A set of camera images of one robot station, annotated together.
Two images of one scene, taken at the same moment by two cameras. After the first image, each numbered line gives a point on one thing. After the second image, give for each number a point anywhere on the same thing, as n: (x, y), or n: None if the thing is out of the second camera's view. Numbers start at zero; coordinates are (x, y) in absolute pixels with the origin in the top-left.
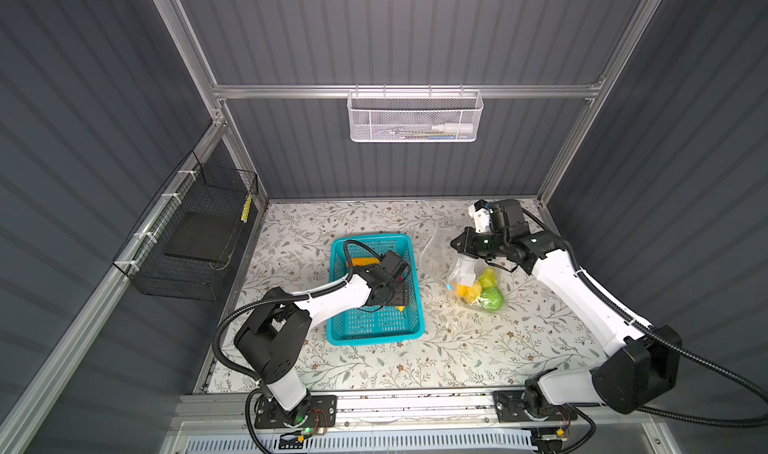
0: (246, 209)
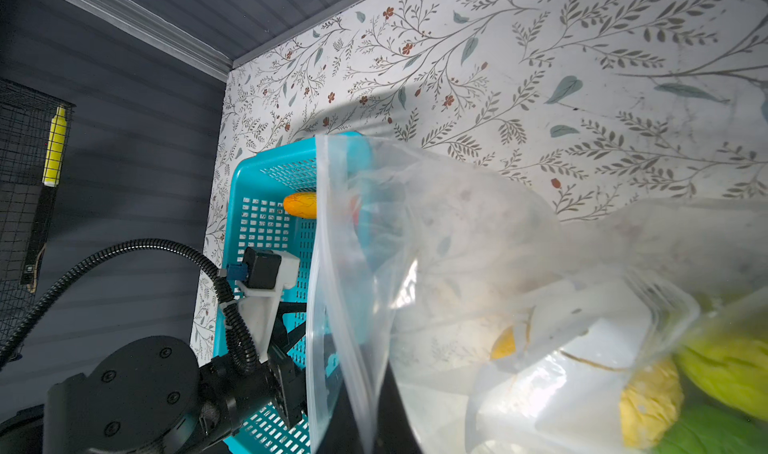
0: (42, 225)
